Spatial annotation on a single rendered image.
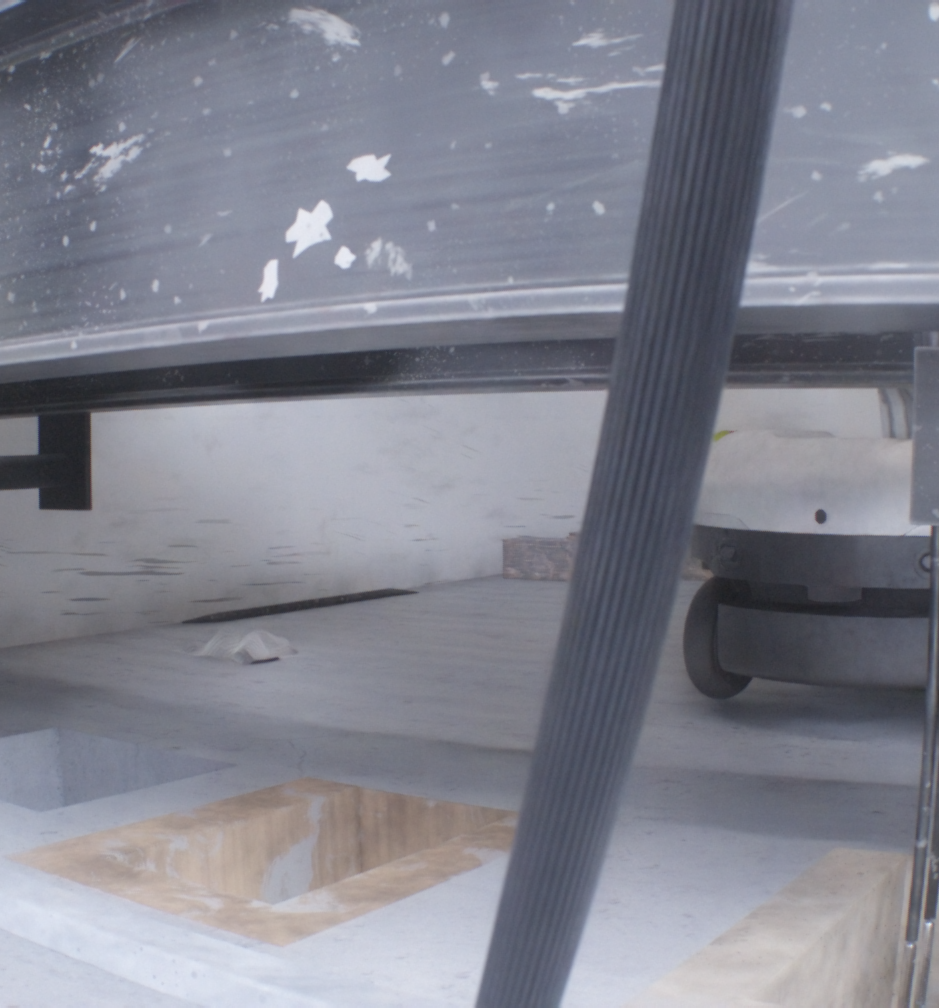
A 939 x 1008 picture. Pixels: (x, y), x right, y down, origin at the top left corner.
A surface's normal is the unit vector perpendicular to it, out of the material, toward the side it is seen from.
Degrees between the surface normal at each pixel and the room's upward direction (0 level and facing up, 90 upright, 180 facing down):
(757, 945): 0
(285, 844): 90
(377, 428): 90
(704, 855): 0
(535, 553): 90
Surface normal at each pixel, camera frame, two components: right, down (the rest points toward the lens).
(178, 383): -0.58, 0.06
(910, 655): -0.35, 0.07
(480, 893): -0.01, -1.00
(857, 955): 0.82, 0.03
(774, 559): -0.81, 0.04
